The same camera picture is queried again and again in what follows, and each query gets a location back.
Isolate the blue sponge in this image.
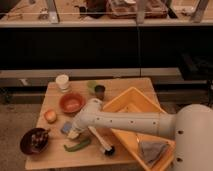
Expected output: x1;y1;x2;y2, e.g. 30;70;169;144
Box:
61;121;72;135

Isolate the red bowl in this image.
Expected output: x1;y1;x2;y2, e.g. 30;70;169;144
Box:
59;93;86;114

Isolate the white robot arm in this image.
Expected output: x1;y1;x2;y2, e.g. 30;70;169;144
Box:
69;98;213;171

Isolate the dark purple bowl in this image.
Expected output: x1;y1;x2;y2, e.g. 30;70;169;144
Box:
20;128;50;155

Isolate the green pepper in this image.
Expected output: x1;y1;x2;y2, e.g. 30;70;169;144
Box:
64;138;91;152

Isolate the peach apple fruit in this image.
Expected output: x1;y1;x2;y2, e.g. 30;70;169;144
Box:
44;110;57;124

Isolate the wooden table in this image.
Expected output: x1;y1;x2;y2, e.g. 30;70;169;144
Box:
25;78;159;171

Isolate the green cup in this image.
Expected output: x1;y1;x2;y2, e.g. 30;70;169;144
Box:
87;80;97;94

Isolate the white cup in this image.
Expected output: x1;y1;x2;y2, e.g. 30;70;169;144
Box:
55;74;69;92

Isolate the yellow tray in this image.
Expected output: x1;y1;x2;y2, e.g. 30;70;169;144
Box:
103;87;175;171

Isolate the grey cloth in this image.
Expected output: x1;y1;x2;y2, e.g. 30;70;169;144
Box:
138;141;169;168

